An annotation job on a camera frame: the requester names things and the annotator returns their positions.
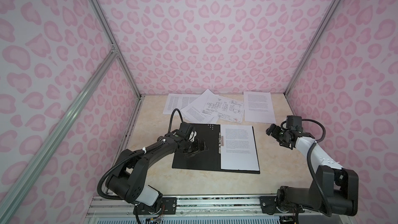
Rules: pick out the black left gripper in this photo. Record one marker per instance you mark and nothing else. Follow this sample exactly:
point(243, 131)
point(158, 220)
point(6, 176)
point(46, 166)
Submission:
point(198, 148)

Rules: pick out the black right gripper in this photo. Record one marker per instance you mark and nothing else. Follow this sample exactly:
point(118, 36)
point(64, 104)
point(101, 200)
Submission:
point(274, 135)

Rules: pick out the red black folder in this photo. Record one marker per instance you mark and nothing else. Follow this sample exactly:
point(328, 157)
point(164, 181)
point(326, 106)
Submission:
point(209, 160)

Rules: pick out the technical drawing sheet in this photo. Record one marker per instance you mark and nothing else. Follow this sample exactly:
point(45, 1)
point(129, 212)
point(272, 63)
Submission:
point(224, 108)

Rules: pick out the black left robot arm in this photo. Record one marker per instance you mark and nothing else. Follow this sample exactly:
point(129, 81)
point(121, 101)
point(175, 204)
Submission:
point(126, 179)

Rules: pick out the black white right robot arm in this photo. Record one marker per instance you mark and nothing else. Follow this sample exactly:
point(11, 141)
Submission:
point(334, 189)

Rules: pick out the tilted white text sheet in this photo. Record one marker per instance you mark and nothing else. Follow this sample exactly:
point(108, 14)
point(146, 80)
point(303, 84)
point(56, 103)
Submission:
point(193, 111)

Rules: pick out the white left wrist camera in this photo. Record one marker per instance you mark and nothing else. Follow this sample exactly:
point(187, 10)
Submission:
point(192, 136)

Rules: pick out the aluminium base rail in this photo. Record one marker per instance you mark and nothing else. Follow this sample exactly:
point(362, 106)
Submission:
point(206, 209)

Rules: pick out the aluminium frame right post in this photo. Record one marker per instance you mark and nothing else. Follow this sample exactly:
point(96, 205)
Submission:
point(325, 21)

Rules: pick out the aluminium frame post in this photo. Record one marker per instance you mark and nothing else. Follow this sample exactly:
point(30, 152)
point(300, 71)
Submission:
point(325, 21)
point(104, 23)

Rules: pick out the aluminium frame left post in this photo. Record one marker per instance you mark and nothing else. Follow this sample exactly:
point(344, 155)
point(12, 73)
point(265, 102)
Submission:
point(104, 23)

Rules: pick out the aluminium frame diagonal bar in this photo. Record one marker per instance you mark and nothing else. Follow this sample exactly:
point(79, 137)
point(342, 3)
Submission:
point(31, 173)

